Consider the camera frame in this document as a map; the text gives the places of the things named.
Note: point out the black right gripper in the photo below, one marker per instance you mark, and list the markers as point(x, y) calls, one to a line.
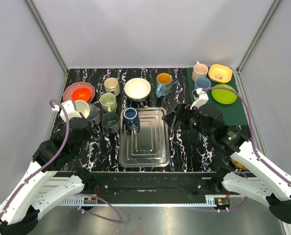
point(182, 113)

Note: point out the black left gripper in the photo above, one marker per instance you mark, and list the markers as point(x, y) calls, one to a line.
point(92, 115)

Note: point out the small grey blue cup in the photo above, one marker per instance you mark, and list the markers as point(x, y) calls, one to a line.
point(86, 109)

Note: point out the dark grey mug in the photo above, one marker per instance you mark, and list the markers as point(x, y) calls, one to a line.
point(111, 122)

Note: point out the dark blue mug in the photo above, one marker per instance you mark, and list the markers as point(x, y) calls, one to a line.
point(131, 120)

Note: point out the light green mug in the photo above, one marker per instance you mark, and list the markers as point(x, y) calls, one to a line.
point(108, 102)

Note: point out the light blue mug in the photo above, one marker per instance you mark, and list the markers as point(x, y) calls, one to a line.
point(163, 84)

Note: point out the cream white mug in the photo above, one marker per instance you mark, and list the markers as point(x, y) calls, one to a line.
point(111, 85)

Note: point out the pink purple mug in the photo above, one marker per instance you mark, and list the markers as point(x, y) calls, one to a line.
point(96, 118)

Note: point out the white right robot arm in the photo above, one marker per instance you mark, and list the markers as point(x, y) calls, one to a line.
point(274, 188)

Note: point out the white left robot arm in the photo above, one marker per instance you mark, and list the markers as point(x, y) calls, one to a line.
point(24, 208)

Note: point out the orange bowl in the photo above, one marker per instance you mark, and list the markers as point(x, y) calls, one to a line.
point(82, 93)

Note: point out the pink plate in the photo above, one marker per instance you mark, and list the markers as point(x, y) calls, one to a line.
point(67, 94)

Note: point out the metal tray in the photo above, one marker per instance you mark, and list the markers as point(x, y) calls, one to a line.
point(149, 147)

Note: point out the white bowl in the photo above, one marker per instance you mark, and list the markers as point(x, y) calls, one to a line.
point(137, 89)

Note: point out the blue plastic tumbler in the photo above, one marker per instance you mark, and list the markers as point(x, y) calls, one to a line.
point(202, 82)

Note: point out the lime green plate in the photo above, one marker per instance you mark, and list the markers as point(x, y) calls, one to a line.
point(224, 96)

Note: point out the green mat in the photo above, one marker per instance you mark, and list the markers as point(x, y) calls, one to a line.
point(234, 113)

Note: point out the yellow square bowl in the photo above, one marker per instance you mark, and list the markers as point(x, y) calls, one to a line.
point(220, 73)

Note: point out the yellow patterned dish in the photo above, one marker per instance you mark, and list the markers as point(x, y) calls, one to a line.
point(238, 165)

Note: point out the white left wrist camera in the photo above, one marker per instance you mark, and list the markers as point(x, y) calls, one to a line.
point(70, 108)

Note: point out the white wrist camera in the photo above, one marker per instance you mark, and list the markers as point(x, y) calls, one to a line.
point(70, 108)
point(200, 98)

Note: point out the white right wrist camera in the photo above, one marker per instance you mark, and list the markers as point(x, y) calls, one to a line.
point(200, 98)

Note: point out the pink cup with handle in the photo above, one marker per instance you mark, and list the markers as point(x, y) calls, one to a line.
point(199, 70)

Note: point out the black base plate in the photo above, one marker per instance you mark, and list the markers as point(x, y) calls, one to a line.
point(156, 187)

